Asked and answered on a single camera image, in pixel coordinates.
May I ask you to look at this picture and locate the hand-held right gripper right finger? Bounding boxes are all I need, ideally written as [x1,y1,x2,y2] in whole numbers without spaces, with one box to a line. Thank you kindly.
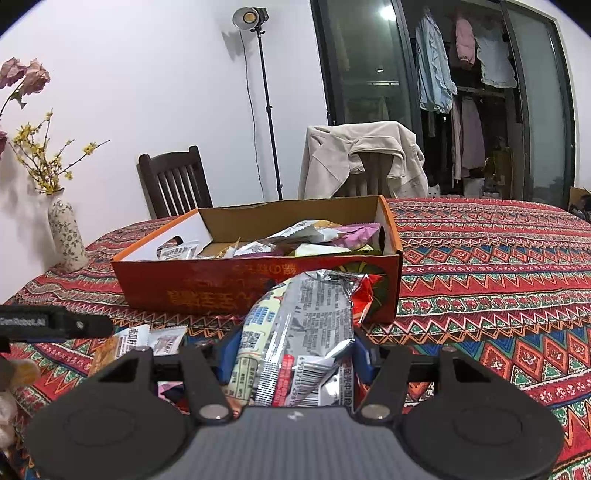
[353,340,497,422]

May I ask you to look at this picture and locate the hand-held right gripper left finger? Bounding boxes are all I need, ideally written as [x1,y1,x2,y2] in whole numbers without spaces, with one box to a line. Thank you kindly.
[95,330,243,423]

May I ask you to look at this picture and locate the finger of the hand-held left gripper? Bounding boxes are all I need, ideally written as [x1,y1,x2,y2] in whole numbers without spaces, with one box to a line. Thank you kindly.
[48,309,114,339]

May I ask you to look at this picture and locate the white yellow snack packet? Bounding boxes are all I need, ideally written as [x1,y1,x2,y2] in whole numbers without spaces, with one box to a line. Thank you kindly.
[228,277,296,407]

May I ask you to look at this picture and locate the orange cardboard box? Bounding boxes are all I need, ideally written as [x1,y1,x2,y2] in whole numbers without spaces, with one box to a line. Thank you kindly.
[111,195,404,324]

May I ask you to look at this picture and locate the silver red snack packet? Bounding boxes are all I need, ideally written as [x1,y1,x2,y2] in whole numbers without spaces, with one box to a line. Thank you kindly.
[252,270,384,408]

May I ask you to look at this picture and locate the pile of snack packets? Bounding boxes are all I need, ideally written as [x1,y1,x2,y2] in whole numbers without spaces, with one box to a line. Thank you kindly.
[157,220,386,260]

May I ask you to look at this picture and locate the pink snack packet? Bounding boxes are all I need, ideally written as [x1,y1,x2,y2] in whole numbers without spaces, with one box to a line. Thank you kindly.
[157,381,190,414]

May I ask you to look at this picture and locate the orange snack packet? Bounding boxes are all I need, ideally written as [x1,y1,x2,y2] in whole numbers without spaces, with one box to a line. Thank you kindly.
[87,336,122,376]

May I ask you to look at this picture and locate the floral ceramic vase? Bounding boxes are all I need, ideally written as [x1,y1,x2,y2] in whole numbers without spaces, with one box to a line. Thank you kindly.
[47,188,89,272]

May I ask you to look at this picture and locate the patterned red tablecloth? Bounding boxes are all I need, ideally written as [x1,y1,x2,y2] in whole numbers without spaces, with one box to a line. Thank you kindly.
[0,198,591,480]

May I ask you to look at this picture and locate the yellow flower branches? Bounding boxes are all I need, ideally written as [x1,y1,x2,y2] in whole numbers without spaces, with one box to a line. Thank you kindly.
[9,109,112,195]

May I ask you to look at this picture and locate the dark wooden chair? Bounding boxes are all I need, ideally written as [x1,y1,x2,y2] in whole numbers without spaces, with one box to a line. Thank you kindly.
[137,146,214,220]

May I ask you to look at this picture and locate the brown wooden chair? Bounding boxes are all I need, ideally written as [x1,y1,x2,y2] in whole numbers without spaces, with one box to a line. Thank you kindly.
[339,152,398,199]

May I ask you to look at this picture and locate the beige jacket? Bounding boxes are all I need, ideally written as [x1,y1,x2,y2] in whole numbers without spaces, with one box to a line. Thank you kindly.
[298,121,429,200]

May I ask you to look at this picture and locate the mauve hanging clothes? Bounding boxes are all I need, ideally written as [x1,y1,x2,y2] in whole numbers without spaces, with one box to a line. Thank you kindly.
[450,95,487,181]

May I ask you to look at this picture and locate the pink artificial flowers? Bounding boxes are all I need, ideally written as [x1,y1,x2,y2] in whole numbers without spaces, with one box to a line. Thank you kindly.
[0,58,51,155]

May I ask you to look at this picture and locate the brown cardboard carton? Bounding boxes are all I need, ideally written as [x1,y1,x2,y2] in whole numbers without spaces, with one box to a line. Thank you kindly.
[568,186,591,217]

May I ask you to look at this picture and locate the light blue hanging shirt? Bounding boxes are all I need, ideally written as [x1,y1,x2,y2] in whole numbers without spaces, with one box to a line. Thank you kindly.
[414,10,458,114]

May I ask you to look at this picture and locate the black framed glass door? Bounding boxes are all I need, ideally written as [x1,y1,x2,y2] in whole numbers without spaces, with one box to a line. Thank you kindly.
[310,0,578,208]

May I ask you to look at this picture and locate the pale blue hanging top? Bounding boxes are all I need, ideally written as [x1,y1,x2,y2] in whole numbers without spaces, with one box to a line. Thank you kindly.
[475,25,518,89]

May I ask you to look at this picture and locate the pink hanging garment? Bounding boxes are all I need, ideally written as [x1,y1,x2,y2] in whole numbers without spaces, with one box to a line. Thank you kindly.
[455,16,476,70]

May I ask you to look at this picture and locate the studio light on stand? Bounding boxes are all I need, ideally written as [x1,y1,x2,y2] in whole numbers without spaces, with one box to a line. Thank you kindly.
[232,7,284,202]

